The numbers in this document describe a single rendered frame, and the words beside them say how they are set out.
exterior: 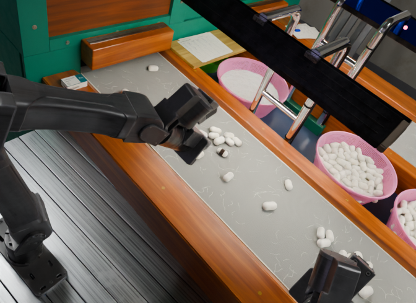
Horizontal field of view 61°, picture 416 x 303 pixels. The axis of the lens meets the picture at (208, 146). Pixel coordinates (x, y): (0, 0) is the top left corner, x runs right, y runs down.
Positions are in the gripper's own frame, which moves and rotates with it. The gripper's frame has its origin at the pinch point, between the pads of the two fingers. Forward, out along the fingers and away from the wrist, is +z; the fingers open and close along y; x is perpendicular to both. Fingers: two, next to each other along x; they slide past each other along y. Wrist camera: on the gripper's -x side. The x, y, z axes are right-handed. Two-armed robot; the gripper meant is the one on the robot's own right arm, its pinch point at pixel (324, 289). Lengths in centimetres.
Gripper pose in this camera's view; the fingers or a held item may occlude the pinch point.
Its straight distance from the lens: 79.6
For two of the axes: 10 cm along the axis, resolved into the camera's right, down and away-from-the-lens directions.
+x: -6.4, 7.5, 1.4
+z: 3.6, 1.3, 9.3
